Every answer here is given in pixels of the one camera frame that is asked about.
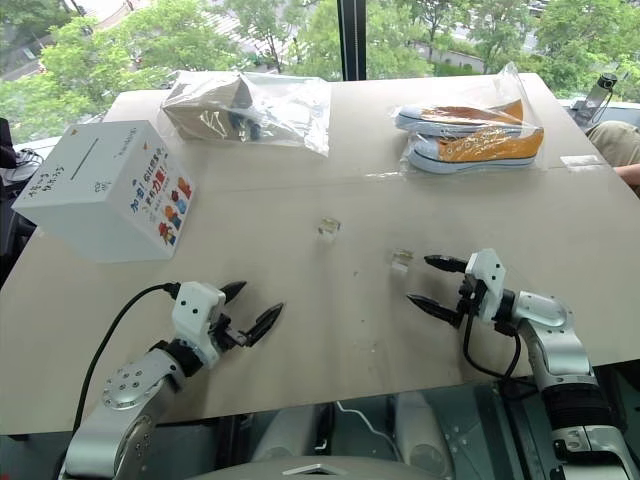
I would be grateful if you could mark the orange canvas sneaker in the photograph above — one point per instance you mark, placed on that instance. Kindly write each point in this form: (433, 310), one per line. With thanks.
(450, 116)
(480, 150)

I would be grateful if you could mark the clear bag with brown box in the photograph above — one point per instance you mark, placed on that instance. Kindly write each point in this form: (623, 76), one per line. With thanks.
(290, 110)

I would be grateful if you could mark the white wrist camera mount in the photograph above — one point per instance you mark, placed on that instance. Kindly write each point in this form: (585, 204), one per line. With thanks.
(486, 282)
(196, 315)

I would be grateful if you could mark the grey robot torso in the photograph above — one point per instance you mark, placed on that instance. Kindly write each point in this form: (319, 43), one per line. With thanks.
(315, 469)

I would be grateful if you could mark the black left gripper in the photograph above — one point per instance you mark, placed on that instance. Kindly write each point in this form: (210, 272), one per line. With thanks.
(231, 337)

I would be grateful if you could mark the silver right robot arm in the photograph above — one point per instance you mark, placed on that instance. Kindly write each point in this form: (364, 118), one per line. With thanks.
(560, 345)

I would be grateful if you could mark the white cardboard box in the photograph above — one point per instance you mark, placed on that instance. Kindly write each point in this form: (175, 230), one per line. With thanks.
(95, 200)

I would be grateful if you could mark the pale rounded shape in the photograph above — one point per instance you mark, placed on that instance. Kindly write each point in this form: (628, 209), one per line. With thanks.
(290, 432)
(420, 435)

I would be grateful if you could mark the clear bag with sneakers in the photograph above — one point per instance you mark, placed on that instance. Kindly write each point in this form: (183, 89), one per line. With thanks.
(505, 85)

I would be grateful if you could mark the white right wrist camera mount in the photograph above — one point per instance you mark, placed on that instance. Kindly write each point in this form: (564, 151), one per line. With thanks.
(486, 282)

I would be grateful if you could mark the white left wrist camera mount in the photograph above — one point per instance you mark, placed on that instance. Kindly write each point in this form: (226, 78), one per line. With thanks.
(196, 315)

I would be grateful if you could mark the clear tape strip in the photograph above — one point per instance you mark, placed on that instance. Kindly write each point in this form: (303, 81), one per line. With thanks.
(580, 160)

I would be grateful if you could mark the person in beige clothing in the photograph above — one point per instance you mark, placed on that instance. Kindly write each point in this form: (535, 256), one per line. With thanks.
(617, 142)

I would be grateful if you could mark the grey water bottle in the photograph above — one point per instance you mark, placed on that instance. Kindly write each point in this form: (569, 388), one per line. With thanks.
(597, 97)

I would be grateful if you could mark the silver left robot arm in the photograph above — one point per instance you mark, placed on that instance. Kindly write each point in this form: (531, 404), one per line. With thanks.
(125, 395)

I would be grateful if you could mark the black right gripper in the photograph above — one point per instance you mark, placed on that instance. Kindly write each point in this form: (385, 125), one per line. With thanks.
(470, 305)

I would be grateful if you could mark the black window frame post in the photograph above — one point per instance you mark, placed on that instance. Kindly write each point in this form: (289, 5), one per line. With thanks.
(352, 37)

